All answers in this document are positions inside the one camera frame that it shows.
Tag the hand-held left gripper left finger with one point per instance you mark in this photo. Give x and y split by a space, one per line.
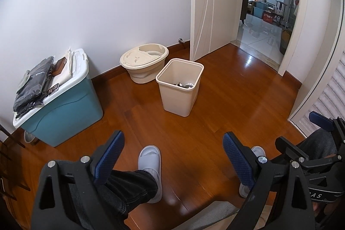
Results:
107 157

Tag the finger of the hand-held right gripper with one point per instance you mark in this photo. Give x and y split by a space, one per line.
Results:
320 119
291 149

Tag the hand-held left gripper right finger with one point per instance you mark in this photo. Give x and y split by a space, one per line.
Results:
237 160

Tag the beige plastic trash bin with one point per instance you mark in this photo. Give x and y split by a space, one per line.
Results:
175 100

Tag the white right slipper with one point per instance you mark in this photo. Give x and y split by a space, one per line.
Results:
256 150

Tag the white slipper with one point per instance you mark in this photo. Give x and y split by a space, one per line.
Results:
256 150
149 157

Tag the person's right leg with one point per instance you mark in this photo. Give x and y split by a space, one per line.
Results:
318 141

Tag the person's leg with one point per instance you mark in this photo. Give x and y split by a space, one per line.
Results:
318 141
134 187

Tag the white louvred closet door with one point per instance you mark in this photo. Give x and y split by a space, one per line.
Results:
328 95

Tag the person's left leg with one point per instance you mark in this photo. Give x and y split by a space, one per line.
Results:
134 187

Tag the white left slipper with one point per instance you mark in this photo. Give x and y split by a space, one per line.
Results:
149 157

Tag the teal plastic storage box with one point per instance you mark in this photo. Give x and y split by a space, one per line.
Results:
64 117

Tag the dark woven basket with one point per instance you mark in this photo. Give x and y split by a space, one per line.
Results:
284 41

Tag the black tagged packet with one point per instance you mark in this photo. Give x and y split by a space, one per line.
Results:
53 89

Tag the crumpled white paper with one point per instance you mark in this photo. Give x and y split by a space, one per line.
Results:
189 85

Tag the white storage box lid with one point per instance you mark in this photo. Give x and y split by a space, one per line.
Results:
79 71

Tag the white folded cloth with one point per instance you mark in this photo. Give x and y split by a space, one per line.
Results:
66 75

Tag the beige lidded foot bucket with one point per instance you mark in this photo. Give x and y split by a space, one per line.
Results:
142 68

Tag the dark wooden rack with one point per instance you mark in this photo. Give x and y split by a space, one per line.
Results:
13 137

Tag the brown leather wallet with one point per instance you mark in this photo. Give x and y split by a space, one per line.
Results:
59 65

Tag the black folded clothes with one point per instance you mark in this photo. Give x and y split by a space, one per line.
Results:
32 84

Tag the red crate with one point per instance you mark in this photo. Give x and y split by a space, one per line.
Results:
268 16

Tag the dark wooden stool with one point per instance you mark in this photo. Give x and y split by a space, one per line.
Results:
280 8

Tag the teal storage crate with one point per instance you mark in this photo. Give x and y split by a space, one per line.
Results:
261 9

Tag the metal door stopper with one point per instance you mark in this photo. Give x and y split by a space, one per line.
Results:
181 40

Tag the white room door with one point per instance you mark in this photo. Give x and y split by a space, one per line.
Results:
215 17

